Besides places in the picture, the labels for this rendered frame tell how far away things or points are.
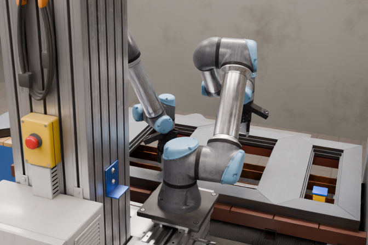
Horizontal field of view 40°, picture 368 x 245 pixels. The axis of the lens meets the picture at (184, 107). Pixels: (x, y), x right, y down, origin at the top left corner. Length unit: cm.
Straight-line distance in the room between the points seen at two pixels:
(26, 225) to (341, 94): 394
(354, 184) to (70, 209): 139
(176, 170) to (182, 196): 10
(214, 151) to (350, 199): 81
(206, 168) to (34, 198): 54
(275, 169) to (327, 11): 259
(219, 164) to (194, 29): 355
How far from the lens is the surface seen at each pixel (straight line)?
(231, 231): 252
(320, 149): 272
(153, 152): 283
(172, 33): 519
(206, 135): 272
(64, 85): 134
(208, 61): 183
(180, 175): 167
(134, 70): 192
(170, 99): 219
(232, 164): 163
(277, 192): 224
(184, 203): 172
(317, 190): 226
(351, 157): 265
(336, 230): 213
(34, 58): 137
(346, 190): 234
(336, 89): 494
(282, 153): 258
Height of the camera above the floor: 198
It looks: 21 degrees down
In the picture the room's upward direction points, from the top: 2 degrees clockwise
